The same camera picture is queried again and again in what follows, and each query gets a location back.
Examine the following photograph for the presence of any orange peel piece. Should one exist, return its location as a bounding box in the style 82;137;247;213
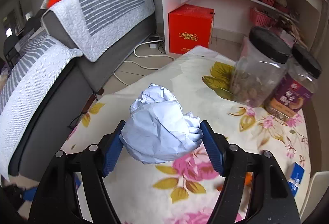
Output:
215;172;253;191

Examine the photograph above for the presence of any white plastic trash bin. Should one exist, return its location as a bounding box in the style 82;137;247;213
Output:
300;171;329;223

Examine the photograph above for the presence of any striped quilted sofa cover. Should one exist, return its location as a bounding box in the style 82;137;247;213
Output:
0;0;156;181

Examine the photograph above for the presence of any purple label nut jar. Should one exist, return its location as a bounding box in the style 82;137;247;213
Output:
264;43;322;122

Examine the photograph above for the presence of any white power cable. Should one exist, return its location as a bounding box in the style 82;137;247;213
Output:
112;38;176;87

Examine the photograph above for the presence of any white paper ball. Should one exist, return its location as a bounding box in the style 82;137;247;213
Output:
119;83;203;164

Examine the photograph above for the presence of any pink basket under shelf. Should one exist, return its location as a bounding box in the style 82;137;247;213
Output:
249;8;272;27

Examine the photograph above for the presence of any clear jar black lid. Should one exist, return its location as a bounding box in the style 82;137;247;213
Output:
230;26;291;107

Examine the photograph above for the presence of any blue biscuit box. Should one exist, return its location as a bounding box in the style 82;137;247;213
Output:
288;163;305;197

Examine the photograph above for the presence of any floral tablecloth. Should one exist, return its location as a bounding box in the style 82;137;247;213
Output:
58;45;312;224

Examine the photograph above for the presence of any red cardboard gift box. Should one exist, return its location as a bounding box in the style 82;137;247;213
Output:
168;4;215;55

